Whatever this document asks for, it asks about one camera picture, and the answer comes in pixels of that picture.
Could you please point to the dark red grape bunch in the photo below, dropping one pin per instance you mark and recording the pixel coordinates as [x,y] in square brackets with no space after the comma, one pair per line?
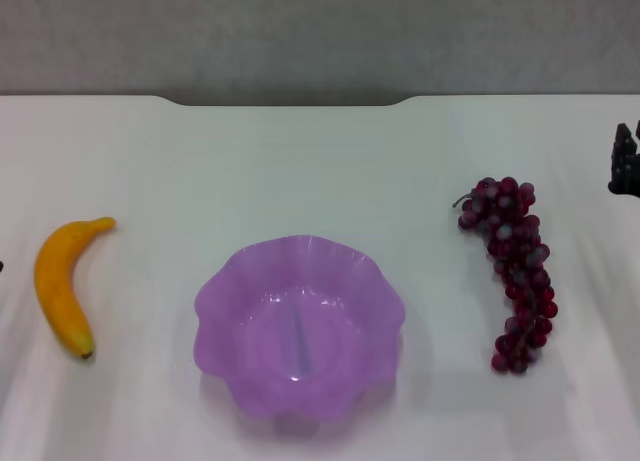
[520,261]

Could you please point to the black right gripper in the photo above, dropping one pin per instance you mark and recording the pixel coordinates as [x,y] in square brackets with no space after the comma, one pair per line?
[631,178]

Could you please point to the yellow banana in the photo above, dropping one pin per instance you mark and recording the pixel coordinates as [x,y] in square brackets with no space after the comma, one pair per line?
[55,281]

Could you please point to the purple wavy plastic plate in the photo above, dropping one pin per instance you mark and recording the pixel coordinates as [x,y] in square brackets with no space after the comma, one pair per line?
[300,331]

